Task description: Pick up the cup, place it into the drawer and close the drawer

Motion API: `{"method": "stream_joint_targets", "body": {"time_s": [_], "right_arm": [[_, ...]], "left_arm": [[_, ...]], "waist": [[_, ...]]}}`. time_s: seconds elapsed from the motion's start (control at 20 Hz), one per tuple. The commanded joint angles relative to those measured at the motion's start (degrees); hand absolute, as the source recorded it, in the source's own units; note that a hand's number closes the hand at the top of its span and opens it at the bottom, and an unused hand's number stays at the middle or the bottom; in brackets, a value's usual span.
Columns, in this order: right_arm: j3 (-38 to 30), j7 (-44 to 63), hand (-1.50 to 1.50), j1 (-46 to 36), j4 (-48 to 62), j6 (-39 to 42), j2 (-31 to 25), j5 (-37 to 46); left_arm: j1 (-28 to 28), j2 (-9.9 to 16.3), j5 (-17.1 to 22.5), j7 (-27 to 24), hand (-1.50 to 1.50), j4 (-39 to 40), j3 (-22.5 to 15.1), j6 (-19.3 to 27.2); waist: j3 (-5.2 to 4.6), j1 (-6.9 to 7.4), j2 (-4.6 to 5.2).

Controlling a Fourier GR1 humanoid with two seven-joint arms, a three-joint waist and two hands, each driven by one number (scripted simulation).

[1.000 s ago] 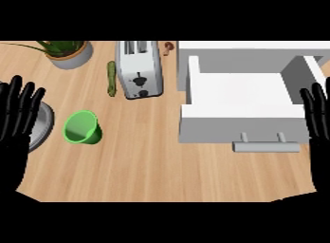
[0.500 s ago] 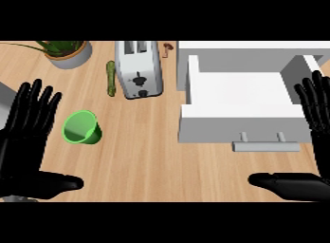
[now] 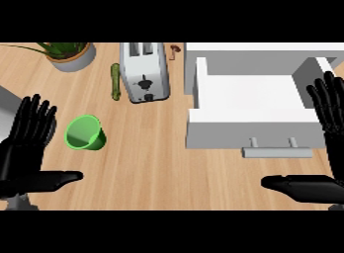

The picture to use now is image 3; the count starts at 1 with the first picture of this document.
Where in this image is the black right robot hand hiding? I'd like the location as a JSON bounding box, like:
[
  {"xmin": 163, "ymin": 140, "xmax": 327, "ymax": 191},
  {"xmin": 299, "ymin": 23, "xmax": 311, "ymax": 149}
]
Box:
[{"xmin": 260, "ymin": 70, "xmax": 344, "ymax": 206}]

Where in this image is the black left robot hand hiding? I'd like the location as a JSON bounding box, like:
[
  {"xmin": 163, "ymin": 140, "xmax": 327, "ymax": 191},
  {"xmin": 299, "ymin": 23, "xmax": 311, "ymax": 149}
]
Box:
[{"xmin": 0, "ymin": 93, "xmax": 84, "ymax": 201}]

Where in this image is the green cup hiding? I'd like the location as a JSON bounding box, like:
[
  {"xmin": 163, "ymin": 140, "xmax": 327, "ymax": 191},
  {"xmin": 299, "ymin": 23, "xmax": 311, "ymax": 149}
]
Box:
[{"xmin": 64, "ymin": 114, "xmax": 108, "ymax": 152}]

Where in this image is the white drawer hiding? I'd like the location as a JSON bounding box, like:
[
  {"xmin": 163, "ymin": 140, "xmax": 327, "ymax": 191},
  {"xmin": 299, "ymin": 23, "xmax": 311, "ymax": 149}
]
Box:
[{"xmin": 185, "ymin": 56, "xmax": 339, "ymax": 150}]

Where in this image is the green cucumber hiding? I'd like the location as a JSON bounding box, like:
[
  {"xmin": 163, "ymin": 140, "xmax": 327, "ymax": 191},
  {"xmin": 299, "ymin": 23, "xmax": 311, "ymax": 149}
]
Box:
[{"xmin": 109, "ymin": 62, "xmax": 123, "ymax": 102}]

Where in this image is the white cabinet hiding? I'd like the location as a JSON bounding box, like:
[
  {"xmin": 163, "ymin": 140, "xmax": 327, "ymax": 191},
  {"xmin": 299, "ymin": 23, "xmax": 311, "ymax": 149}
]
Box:
[{"xmin": 182, "ymin": 42, "xmax": 344, "ymax": 96}]

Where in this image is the potted green plant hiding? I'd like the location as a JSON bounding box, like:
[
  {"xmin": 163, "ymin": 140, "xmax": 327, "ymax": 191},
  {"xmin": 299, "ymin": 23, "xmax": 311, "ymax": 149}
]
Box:
[{"xmin": 0, "ymin": 42, "xmax": 98, "ymax": 73}]

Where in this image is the silver toaster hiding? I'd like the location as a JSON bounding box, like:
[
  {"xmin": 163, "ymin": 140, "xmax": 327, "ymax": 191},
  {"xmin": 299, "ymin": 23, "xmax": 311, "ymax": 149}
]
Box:
[{"xmin": 118, "ymin": 42, "xmax": 173, "ymax": 105}]

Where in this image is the small brown utensil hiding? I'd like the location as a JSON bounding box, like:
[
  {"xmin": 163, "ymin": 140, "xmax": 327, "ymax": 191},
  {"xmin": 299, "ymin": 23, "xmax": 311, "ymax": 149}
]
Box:
[{"xmin": 169, "ymin": 44, "xmax": 182, "ymax": 61}]

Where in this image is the grey drawer handle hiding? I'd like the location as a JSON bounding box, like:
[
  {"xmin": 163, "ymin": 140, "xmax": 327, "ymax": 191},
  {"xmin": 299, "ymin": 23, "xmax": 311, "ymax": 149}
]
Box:
[{"xmin": 241, "ymin": 136, "xmax": 313, "ymax": 159}]

